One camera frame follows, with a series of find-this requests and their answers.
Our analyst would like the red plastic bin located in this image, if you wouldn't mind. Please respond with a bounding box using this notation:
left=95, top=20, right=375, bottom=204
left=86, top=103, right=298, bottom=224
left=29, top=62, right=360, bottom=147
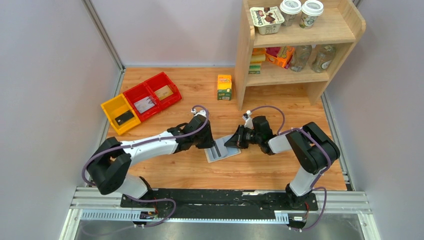
left=145, top=72, right=182, bottom=110
left=123, top=83, right=161, bottom=122

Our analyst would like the grey credit card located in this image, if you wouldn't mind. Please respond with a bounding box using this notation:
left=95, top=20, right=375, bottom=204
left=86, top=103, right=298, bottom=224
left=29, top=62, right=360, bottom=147
left=134, top=96, right=155, bottom=114

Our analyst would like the right white-lidded paper cup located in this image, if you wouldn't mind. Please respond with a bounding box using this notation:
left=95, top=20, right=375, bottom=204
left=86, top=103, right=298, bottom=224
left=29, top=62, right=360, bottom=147
left=299, top=0, right=324, bottom=29

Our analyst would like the yellow green sponge stack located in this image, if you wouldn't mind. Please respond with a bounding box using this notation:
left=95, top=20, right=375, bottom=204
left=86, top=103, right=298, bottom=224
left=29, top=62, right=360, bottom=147
left=248, top=47, right=266, bottom=74

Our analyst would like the white-lidded paper cup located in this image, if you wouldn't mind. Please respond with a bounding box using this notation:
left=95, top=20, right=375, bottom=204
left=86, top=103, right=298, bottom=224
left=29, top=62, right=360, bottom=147
left=299, top=0, right=324, bottom=29
left=279, top=0, right=302, bottom=27

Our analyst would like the yellow plastic bin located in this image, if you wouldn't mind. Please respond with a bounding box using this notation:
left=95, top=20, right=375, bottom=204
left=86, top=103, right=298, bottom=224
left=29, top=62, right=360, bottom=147
left=100, top=93, right=141, bottom=136

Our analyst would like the left clear plastic bottle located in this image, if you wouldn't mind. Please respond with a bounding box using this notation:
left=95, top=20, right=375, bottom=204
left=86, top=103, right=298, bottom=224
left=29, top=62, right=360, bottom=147
left=289, top=45, right=313, bottom=72

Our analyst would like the Chobani yogurt cup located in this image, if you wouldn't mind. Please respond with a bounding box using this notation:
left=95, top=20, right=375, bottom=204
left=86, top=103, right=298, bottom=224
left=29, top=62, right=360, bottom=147
left=249, top=6, right=285, bottom=35

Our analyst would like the right clear plastic bottle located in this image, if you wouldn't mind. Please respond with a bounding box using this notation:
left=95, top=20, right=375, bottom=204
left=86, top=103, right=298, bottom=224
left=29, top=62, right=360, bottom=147
left=311, top=44, right=337, bottom=73

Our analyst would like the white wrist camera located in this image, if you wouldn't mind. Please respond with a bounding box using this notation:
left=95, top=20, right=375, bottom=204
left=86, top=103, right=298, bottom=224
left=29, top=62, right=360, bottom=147
left=242, top=110, right=254, bottom=129
left=191, top=109, right=209, bottom=118

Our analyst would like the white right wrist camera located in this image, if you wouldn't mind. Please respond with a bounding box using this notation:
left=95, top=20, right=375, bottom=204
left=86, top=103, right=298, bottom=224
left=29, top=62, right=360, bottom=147
left=242, top=110, right=254, bottom=129

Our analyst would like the red middle plastic bin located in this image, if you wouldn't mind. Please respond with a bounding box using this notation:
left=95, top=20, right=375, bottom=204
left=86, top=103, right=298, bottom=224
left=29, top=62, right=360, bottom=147
left=123, top=83, right=161, bottom=122

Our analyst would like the orange snack box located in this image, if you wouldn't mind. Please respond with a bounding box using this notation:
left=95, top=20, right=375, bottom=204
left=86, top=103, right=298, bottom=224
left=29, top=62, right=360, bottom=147
left=265, top=46, right=295, bottom=69

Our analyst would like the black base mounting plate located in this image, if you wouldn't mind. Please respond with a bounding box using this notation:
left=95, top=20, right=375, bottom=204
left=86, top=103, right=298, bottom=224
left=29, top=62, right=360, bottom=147
left=120, top=188, right=318, bottom=220

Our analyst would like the clear plastic bottle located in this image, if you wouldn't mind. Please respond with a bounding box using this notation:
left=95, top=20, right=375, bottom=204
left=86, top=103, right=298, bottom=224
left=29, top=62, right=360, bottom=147
left=311, top=44, right=337, bottom=73
left=289, top=45, right=313, bottom=72

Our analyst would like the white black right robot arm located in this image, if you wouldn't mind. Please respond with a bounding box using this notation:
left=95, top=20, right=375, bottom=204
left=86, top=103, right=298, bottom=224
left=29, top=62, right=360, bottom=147
left=224, top=115, right=341, bottom=208

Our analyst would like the grey translucent card holder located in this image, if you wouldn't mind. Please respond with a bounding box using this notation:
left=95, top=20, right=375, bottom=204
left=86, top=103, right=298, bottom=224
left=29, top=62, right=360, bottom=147
left=204, top=135, right=242, bottom=163

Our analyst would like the gold credit card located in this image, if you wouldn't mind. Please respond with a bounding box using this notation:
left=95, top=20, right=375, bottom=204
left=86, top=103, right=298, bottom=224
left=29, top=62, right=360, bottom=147
left=154, top=85, right=174, bottom=101

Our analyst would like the wooden shelf unit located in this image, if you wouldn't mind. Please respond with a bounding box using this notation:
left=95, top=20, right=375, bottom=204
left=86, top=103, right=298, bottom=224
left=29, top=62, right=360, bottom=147
left=233, top=0, right=367, bottom=110

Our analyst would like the yellow green juice carton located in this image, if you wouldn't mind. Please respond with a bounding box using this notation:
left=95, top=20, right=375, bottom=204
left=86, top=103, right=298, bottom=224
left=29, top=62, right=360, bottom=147
left=217, top=74, right=233, bottom=101

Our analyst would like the silver credit card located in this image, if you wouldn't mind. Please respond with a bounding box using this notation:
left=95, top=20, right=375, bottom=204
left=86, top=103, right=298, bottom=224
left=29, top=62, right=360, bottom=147
left=134, top=99, right=150, bottom=114

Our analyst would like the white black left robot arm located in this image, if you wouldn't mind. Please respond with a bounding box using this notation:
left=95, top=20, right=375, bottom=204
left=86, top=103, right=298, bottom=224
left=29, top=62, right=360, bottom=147
left=84, top=110, right=215, bottom=199

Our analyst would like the aluminium frame rail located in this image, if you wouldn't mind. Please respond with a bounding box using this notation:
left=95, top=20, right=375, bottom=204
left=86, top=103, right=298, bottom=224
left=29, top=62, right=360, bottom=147
left=68, top=187, right=381, bottom=240

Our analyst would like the black credit card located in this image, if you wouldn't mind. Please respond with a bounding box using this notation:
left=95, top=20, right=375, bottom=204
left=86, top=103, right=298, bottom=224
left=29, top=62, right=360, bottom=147
left=115, top=110, right=134, bottom=126

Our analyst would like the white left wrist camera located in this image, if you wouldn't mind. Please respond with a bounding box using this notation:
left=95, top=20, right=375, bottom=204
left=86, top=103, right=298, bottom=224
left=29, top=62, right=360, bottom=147
left=191, top=109, right=209, bottom=118

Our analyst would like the red far plastic bin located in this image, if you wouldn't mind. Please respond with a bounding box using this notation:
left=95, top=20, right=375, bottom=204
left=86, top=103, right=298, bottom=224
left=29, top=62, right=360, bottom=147
left=145, top=72, right=182, bottom=110

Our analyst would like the left white-lidded paper cup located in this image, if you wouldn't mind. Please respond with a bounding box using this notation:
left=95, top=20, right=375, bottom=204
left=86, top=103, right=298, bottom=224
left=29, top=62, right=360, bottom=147
left=279, top=0, right=302, bottom=27

